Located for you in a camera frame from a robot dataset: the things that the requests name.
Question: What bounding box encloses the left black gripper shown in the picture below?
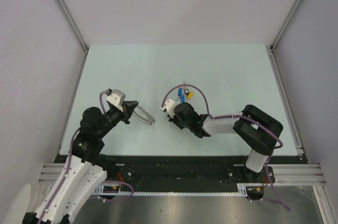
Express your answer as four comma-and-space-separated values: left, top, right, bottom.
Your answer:
97, 100, 138, 138

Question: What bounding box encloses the metal disc with keyrings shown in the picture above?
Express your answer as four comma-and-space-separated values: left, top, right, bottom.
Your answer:
133, 105, 155, 126

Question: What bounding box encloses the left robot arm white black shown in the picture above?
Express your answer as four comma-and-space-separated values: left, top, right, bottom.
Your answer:
22, 101, 138, 223

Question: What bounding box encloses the yellow key tag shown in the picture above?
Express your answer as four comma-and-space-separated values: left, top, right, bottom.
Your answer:
186, 92, 194, 100

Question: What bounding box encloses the silver key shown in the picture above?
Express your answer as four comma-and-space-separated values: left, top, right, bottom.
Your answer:
177, 82, 188, 101

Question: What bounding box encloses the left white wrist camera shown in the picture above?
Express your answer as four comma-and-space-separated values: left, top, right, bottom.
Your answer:
106, 89, 126, 111

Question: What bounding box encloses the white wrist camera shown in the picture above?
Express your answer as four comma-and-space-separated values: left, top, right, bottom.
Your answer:
106, 89, 126, 111
161, 99, 176, 118

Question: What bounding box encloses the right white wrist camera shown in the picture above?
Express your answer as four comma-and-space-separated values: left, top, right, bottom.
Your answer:
161, 99, 176, 118

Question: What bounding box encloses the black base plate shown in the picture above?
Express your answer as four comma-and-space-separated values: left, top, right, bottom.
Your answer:
108, 155, 275, 194

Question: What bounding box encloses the white slotted cable duct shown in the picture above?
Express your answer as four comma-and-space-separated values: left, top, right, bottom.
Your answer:
91, 185, 247, 198

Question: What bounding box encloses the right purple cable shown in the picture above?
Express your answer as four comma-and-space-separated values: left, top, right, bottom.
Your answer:
161, 83, 291, 213

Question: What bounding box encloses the purple cable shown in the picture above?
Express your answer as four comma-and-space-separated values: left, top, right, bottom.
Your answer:
36, 90, 134, 224
161, 83, 291, 213

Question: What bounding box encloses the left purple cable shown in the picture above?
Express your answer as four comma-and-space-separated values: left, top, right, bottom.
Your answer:
36, 90, 134, 224

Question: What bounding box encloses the left aluminium frame post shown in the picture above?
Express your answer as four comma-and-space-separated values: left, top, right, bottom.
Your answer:
54, 0, 89, 54

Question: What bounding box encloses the aluminium frame post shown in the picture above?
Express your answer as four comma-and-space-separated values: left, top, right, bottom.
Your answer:
270, 0, 322, 50
54, 0, 89, 54

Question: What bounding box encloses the right aluminium frame post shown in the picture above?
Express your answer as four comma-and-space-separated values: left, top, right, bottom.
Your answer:
270, 0, 322, 50

